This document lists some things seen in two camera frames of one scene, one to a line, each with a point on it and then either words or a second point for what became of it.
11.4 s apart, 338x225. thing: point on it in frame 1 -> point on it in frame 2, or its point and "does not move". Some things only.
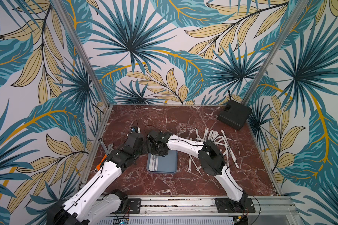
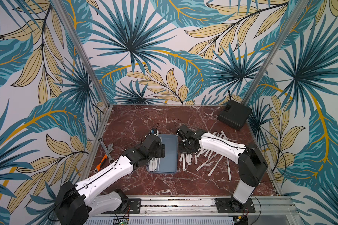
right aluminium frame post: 286,31 does not move
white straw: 153,166 does not move
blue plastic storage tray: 166,164 does not move
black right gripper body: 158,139 -> 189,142
